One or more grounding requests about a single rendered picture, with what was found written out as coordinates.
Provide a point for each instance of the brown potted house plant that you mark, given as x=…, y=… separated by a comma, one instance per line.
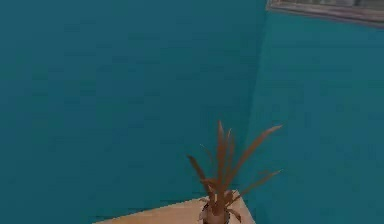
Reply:
x=220, y=160

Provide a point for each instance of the grey framed window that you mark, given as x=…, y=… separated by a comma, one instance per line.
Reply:
x=333, y=10

